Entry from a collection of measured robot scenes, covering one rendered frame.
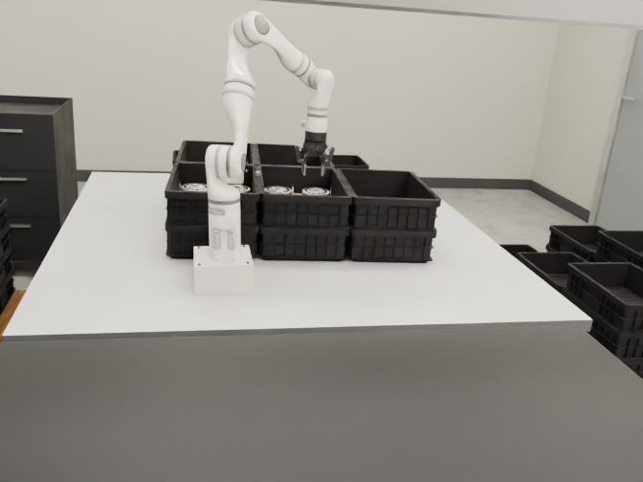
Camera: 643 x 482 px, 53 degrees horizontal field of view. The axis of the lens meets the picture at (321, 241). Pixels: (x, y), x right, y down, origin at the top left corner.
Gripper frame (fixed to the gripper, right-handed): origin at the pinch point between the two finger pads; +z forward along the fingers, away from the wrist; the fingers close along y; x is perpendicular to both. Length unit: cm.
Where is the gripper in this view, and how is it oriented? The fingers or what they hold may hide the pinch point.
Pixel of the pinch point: (313, 170)
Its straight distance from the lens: 225.8
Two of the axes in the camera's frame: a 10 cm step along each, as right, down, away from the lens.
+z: -0.7, 9.4, 3.3
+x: -1.3, -3.4, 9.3
